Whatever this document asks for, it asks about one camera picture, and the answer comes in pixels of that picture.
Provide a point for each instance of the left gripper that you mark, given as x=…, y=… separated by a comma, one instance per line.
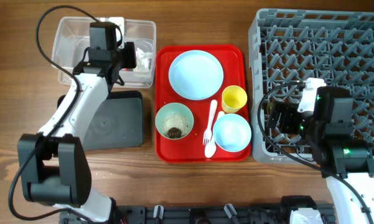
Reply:
x=130, y=61

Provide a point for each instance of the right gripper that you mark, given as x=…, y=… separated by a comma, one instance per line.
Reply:
x=289, y=110

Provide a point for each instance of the white tissue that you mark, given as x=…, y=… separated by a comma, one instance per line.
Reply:
x=143, y=61

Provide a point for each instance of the yellow plastic cup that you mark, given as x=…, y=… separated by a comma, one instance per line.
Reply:
x=233, y=98

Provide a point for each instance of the light blue bowl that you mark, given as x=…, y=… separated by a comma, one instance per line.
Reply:
x=232, y=133

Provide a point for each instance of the green bowl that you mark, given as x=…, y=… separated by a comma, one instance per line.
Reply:
x=169, y=109

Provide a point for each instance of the light blue plate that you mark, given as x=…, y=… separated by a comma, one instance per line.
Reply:
x=196, y=75

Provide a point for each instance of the white rice pile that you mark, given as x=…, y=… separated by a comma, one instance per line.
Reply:
x=176, y=120

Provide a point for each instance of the white plastic fork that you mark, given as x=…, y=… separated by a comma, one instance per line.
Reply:
x=208, y=132

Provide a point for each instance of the white plastic spoon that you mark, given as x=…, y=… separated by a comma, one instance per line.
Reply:
x=210, y=148

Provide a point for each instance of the brown food scrap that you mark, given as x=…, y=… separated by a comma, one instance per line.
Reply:
x=174, y=133

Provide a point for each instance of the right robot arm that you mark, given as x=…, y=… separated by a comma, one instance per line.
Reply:
x=345, y=162

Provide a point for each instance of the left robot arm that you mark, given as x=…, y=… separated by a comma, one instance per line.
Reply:
x=53, y=167

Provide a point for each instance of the clear plastic waste bin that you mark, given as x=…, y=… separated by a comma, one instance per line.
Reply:
x=72, y=38

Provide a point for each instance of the black food waste tray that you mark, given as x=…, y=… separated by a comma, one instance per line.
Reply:
x=117, y=123

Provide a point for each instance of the grey dishwasher rack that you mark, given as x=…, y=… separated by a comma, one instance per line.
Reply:
x=289, y=45

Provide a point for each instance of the red serving tray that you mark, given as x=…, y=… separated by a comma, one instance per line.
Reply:
x=191, y=148

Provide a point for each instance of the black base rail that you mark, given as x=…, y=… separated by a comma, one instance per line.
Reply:
x=289, y=210

